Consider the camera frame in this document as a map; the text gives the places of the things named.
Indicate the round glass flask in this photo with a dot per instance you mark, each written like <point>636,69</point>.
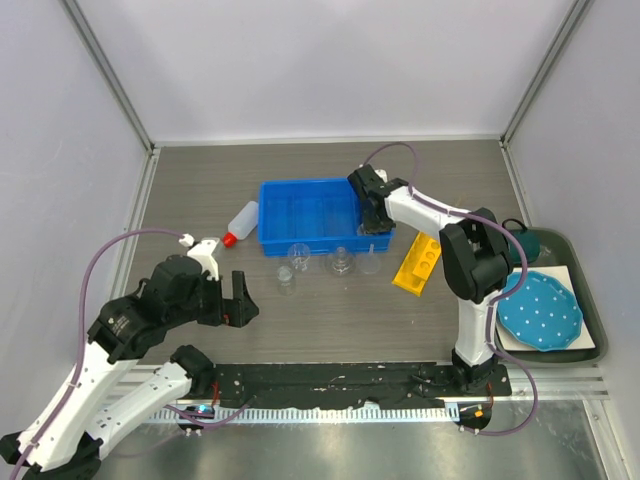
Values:
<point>340,262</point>

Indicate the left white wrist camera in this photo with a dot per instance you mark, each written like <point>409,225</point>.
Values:
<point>204,253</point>

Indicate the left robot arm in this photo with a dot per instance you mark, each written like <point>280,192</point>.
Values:
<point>77,430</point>

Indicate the small glass bottle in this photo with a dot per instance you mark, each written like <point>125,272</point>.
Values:
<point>286,280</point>

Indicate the white slotted cable duct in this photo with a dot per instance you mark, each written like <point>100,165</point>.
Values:
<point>369,413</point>

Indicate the white square board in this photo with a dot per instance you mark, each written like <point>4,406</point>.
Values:
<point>575,340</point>

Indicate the yellow test tube rack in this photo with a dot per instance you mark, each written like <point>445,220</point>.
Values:
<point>418,264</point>

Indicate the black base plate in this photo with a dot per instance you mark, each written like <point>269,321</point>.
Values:
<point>338,386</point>

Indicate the blue plastic divided bin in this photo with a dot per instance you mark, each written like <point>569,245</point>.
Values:
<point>322,213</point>

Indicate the clear plastic funnel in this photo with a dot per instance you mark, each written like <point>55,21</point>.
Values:
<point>369,263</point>

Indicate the white squeeze bottle red cap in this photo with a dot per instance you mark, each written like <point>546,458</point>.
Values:
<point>242,224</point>

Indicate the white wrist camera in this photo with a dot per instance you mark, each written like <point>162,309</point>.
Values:
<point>382,174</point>
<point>204,253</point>

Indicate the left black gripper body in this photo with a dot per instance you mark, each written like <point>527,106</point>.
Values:
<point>205,305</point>

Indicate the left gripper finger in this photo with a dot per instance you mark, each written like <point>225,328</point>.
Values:
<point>239,313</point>
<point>239,286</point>

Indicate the teal object with black cord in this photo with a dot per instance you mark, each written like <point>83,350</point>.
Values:
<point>526,237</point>

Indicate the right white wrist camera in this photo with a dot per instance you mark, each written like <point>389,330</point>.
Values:
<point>382,174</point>

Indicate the glass beaker with spout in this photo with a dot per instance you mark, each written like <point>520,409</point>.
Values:
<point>299,255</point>

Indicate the blue round plate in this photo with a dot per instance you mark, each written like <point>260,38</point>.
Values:
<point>537,310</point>

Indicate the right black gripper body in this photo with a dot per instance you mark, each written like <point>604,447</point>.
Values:
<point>376,223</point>

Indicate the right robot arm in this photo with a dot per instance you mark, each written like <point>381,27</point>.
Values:
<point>474,254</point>

